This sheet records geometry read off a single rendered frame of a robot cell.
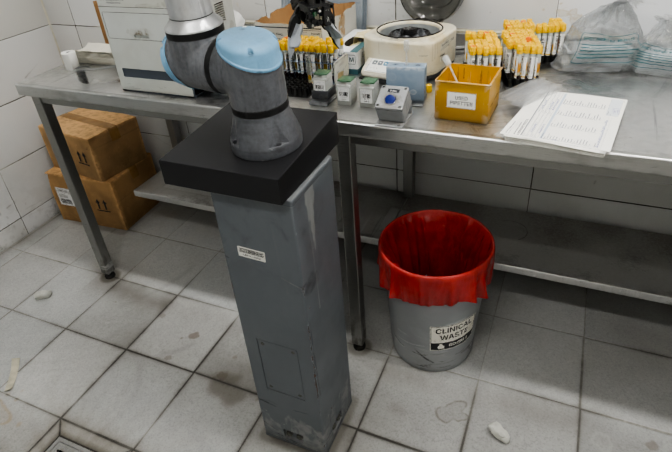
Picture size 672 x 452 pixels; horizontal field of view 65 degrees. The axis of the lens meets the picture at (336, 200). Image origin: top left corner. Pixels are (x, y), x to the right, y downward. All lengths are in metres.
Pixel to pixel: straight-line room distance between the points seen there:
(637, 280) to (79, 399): 1.83
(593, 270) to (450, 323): 0.52
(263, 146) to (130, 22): 0.75
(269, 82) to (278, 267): 0.41
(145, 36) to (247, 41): 0.68
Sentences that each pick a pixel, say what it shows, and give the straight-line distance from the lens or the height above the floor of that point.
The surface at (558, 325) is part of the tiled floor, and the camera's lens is 2.07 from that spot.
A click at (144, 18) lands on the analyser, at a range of 1.65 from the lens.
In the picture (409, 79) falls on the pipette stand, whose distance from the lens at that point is 1.42.
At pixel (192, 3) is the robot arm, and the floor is 1.23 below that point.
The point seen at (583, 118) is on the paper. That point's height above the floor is 0.89.
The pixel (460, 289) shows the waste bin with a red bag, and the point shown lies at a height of 0.39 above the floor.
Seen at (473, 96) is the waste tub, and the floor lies 0.94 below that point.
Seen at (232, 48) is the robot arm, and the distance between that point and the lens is 1.01.
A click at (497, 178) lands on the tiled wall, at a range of 2.10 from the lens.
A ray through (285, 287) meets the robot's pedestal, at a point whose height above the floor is 0.63.
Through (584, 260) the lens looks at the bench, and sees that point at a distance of 1.94.
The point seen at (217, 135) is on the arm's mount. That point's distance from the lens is 1.21.
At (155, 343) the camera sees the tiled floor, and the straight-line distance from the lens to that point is 2.10.
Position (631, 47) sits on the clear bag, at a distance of 1.73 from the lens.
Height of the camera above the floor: 1.43
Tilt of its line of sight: 33 degrees down
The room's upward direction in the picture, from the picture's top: 5 degrees counter-clockwise
